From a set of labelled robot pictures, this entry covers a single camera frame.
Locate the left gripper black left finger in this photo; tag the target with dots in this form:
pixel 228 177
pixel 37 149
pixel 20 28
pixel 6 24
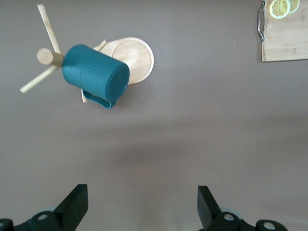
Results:
pixel 72 211

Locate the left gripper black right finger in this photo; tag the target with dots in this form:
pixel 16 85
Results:
pixel 209 211

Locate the teal cup yellow inside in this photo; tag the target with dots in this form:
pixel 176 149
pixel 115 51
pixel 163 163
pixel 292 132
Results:
pixel 93 69

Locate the wooden cup rack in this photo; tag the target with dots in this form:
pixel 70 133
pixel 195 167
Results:
pixel 137 57

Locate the brown table cover sheet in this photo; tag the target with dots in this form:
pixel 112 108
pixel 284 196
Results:
pixel 192 125

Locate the lemon slice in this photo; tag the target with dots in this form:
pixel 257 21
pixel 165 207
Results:
pixel 279 9
pixel 296 6

